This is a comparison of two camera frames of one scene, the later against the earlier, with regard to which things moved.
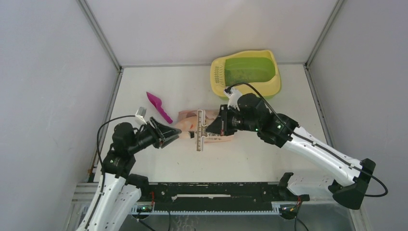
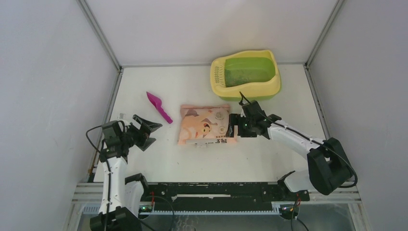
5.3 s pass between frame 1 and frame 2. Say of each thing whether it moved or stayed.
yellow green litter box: stayed
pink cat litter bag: moved
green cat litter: stayed
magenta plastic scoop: stayed
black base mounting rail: stayed
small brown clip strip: moved
